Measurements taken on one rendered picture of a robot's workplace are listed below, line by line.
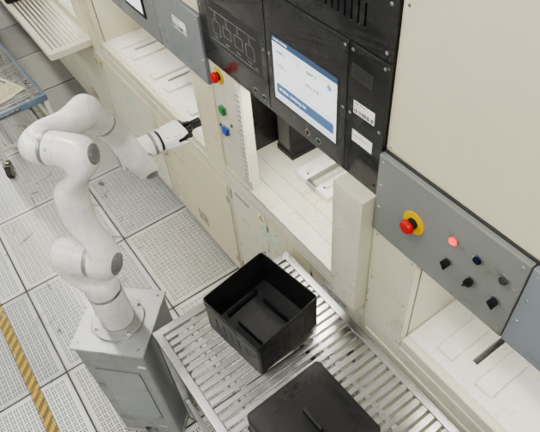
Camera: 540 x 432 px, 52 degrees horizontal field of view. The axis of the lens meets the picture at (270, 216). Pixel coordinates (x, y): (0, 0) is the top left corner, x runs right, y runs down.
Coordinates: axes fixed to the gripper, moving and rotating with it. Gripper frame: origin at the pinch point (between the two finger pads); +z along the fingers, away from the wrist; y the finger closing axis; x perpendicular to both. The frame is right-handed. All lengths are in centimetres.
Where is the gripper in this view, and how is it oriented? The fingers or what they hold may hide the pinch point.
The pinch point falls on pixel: (195, 123)
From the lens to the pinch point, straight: 210.0
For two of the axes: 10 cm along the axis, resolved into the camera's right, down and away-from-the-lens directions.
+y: 5.8, 5.8, -5.7
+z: 8.1, -4.7, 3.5
